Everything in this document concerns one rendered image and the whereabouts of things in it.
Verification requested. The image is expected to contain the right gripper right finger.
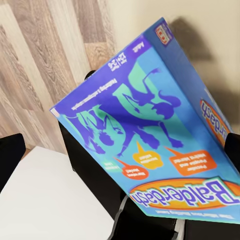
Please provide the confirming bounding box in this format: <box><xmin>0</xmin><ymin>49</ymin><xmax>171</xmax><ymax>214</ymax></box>
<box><xmin>224</xmin><ymin>132</ymin><xmax>240</xmax><ymax>173</ymax></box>

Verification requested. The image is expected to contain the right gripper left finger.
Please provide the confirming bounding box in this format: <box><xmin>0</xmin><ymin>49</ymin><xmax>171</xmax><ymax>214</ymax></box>
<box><xmin>0</xmin><ymin>133</ymin><xmax>26</xmax><ymax>193</ymax></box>

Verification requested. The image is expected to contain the board game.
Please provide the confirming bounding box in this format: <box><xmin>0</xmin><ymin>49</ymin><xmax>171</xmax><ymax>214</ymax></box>
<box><xmin>50</xmin><ymin>16</ymin><xmax>240</xmax><ymax>224</ymax></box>

